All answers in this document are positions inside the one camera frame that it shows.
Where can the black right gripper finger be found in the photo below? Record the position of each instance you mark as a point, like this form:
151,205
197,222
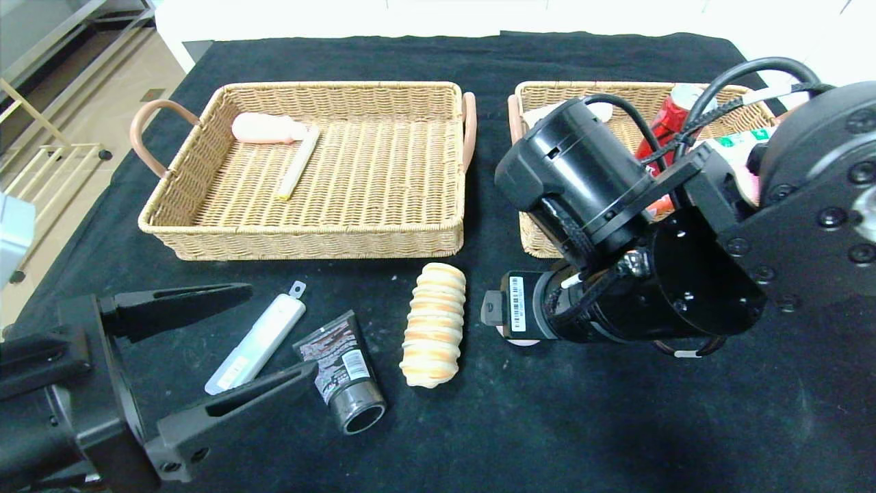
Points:
493,308

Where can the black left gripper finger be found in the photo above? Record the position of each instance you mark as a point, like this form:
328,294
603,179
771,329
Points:
171,307
219,428

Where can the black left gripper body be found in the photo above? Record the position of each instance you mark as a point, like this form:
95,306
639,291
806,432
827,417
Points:
113,383

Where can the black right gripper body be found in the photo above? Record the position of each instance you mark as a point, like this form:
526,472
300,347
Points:
517,302

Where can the pale pink round bun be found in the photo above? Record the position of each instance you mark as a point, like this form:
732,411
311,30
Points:
523,342

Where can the striped bread roll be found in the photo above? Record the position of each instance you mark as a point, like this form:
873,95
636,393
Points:
433,329

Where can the red soda can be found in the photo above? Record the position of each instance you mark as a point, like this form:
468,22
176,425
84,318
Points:
665,122

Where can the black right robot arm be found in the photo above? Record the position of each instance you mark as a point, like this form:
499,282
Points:
582,178

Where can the grey toothbrush case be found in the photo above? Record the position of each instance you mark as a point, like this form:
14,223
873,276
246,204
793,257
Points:
274,325

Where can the black cosmetic tube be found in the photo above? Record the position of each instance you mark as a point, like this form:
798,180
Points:
345,373

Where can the cream metal rack with wheels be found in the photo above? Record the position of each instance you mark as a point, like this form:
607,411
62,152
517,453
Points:
51,168

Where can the white bottle with red label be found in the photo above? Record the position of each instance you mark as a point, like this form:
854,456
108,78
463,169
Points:
540,116

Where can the cream stick with yellow end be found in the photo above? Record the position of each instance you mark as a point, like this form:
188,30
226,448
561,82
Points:
300,163

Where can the small pink bottle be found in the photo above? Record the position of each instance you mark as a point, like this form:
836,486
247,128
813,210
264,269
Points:
263,129

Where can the white bottle with green label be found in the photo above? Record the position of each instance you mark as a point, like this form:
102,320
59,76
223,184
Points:
736,140

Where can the grey metal shelf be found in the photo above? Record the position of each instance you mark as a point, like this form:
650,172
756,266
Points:
41,51

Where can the white table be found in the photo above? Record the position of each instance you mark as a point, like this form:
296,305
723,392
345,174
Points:
198,20

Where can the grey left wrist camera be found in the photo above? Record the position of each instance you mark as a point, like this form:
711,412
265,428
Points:
14,233

